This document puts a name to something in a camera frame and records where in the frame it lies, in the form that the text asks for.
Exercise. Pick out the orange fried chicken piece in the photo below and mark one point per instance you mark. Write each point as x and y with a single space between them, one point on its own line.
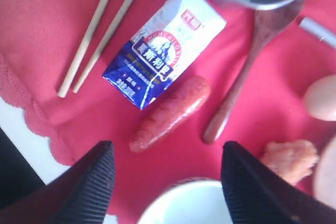
292 161

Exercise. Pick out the red scalloped table cloth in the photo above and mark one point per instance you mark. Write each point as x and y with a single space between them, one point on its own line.
39 39

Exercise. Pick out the brown wooden plate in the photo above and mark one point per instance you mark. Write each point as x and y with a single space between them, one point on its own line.
324 176

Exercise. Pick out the dark wooden spoon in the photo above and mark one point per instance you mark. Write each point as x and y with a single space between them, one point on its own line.
267 25

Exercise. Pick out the blue white milk carton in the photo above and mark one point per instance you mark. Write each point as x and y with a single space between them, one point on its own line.
162 49

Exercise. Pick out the red sausage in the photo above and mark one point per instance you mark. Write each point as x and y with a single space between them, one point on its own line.
171 112

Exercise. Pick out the silver table knife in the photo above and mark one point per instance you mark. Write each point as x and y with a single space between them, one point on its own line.
323 34

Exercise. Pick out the brown egg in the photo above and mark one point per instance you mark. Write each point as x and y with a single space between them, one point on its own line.
319 99

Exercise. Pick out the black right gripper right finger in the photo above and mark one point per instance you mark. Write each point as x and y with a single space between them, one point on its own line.
255 194

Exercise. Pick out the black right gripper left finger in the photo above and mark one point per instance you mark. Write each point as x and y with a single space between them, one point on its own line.
80 195

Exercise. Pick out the pale blue ceramic bowl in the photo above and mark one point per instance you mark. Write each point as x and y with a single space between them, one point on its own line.
194 200

